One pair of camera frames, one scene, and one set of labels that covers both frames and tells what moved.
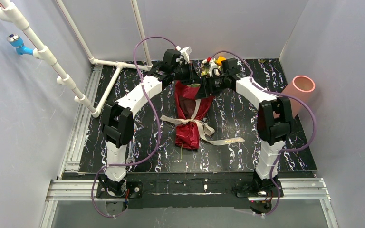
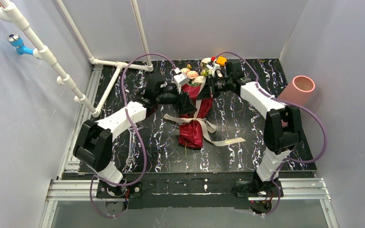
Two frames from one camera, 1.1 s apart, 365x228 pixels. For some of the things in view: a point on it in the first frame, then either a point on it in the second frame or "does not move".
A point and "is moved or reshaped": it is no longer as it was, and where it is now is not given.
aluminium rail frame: [75, 185] does not move
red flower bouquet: [187, 134] is moved or reshaped
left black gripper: [194, 73] → [182, 100]
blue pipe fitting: [16, 41] does not move
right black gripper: [206, 83] does not move
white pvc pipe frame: [9, 14] does not move
